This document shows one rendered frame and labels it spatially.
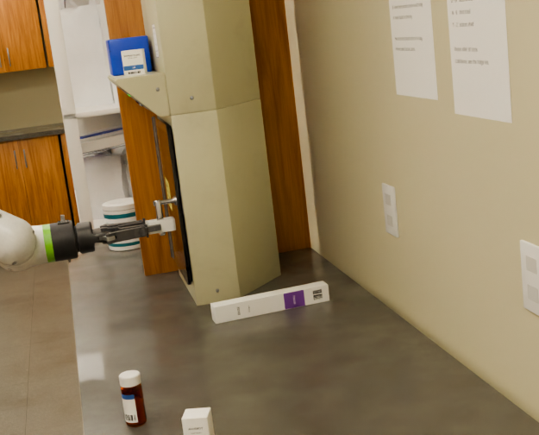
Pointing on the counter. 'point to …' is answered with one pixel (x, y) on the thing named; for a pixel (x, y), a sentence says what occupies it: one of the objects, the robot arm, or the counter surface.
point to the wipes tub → (123, 213)
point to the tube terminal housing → (216, 142)
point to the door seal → (181, 202)
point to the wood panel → (297, 211)
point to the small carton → (134, 62)
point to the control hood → (146, 91)
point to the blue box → (126, 50)
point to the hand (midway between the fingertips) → (160, 225)
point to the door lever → (161, 206)
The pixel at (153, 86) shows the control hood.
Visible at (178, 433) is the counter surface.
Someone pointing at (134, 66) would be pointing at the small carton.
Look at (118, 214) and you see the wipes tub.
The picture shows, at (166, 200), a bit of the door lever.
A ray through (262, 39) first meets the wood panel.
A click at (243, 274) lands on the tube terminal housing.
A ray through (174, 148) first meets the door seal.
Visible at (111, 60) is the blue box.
